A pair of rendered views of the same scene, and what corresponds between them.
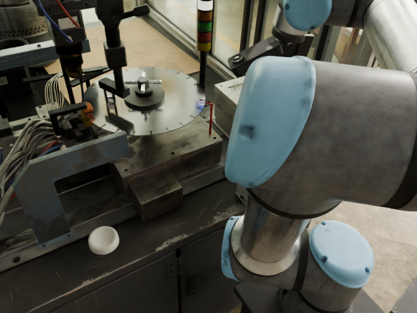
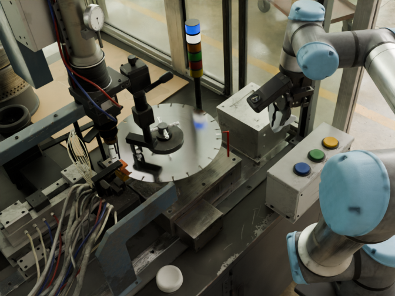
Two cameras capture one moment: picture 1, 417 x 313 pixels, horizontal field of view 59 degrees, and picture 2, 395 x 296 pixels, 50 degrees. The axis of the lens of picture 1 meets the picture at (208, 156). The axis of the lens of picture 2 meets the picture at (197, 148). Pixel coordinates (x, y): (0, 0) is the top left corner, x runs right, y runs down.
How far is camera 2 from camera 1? 36 cm
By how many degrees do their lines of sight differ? 6
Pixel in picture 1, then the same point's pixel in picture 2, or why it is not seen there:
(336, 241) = not seen: hidden behind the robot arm
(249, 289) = (308, 286)
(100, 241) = (168, 281)
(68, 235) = (136, 282)
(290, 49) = (297, 80)
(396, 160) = not seen: outside the picture
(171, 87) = (184, 123)
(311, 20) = (325, 72)
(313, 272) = (367, 263)
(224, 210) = (261, 223)
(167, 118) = (195, 157)
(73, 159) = (139, 219)
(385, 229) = not seen: hidden behind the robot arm
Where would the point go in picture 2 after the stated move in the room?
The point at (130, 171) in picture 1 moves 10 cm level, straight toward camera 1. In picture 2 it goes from (174, 211) to (190, 237)
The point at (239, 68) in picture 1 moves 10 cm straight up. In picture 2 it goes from (260, 106) to (261, 71)
